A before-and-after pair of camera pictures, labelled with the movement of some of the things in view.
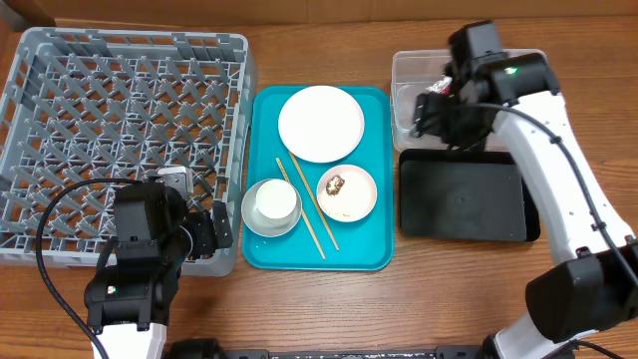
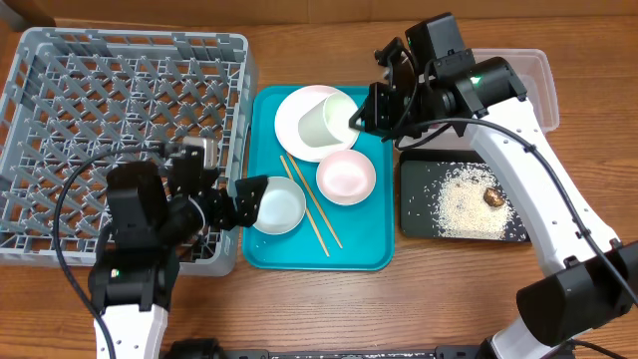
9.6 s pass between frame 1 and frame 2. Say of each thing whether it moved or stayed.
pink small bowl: moved
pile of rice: moved
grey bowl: stayed
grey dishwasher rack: stayed
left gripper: moved
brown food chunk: moved
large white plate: stayed
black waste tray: stayed
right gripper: moved
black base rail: stayed
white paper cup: moved
